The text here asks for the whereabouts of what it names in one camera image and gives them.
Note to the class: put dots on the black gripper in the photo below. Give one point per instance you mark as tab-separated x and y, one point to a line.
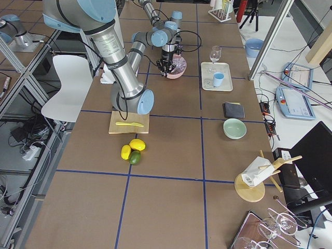
166	56

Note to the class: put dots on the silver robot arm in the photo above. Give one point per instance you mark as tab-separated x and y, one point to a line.
160	18
97	20

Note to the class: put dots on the pink bowl of ice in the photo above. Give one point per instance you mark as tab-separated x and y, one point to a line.
180	67

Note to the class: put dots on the small blue cup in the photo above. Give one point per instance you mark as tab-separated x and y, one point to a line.
218	78

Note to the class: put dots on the white cup rack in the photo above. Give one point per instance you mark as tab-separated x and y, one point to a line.
221	10

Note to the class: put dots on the cream serving tray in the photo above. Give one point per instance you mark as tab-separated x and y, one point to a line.
207	78

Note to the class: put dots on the clear wine glass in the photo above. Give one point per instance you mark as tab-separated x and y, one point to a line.
215	55

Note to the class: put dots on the wooden cutting board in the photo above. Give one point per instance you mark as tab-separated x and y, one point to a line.
132	117

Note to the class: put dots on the yellow plastic knife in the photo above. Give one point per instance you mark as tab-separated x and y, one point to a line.
134	124

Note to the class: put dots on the grey folded cloth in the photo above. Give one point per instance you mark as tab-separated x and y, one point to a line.
233	110

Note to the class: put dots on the yellow lemon upper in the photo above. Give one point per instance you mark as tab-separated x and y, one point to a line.
137	144

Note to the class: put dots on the yellow lemon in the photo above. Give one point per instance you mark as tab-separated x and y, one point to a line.
137	144
125	152

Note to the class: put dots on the blue bowl on desk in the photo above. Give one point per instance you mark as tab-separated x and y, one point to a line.
253	47

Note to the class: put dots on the white chair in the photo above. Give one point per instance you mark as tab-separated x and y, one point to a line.
75	78

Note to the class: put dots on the green empty bowl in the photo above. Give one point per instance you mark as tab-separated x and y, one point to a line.
234	128

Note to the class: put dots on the yellow lemon lower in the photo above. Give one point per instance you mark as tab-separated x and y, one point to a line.
125	152

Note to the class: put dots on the red fire extinguisher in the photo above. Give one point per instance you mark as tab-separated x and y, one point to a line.
241	10

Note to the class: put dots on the green lime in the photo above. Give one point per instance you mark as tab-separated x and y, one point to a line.
135	157

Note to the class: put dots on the teach pendant near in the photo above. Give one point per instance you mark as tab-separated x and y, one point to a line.
293	104

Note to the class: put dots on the teach pendant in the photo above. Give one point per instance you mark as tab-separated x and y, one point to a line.
297	75
293	104

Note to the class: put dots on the teach pendant far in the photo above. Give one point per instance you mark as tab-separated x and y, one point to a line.
297	75

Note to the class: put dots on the black monitor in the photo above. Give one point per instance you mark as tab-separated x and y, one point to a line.
315	167

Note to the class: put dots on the hanging wine glass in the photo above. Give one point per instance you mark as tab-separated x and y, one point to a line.
281	225

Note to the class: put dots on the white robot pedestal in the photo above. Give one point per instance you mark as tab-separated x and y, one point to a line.
107	76

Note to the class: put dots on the aluminium frame post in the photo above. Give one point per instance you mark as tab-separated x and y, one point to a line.
272	33

